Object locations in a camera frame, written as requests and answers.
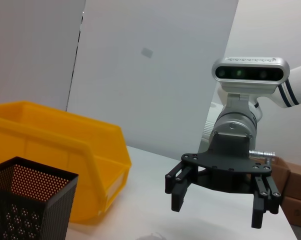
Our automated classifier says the white partition board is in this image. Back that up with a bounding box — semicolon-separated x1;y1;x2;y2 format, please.
66;0;239;161

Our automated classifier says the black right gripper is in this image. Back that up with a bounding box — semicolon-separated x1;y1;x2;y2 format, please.
164;132;283;230

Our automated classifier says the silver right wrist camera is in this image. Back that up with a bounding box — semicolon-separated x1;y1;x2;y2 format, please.
211;56;291;101

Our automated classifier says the brown cardboard box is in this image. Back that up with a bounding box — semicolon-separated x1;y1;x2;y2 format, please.
280;196;301;229
271;156;301;201

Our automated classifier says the right gripper connector cable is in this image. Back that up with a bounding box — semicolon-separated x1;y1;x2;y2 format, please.
248;149;272;166

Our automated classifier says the yellow plastic storage bin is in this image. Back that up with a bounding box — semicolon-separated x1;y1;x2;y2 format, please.
0;100;133;226

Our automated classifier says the black mesh pen holder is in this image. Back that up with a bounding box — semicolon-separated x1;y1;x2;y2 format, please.
0;156;79;240

